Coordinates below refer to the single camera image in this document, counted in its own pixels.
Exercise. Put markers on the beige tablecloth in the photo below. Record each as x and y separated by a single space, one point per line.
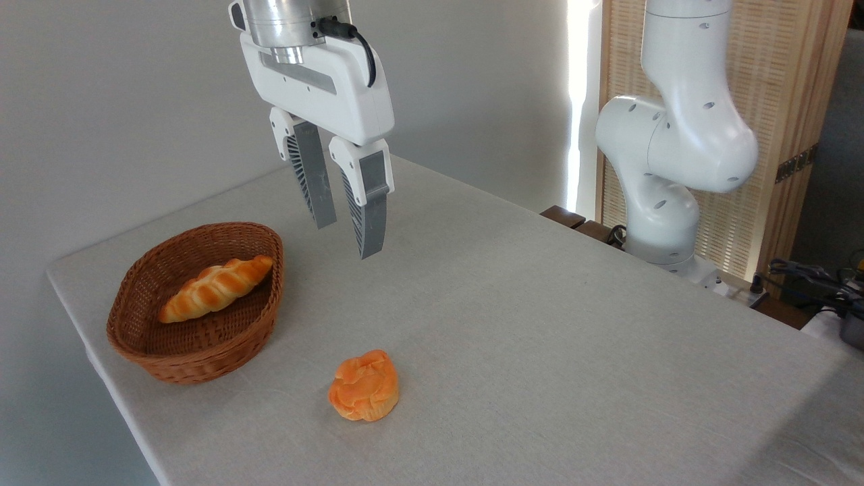
540 351

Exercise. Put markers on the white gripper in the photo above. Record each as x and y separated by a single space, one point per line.
337 94

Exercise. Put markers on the brown wicker basket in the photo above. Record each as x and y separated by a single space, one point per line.
202 351

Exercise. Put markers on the white power strip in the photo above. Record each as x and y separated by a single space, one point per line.
739 290

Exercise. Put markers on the bamboo folding screen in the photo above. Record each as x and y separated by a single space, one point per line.
783 81

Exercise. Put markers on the round orange bread bun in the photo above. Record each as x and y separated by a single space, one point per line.
364 388

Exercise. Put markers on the long twisted bread loaf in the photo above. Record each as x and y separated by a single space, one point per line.
216 287

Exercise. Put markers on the dark brown wooden furniture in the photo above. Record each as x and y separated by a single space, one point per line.
570 219

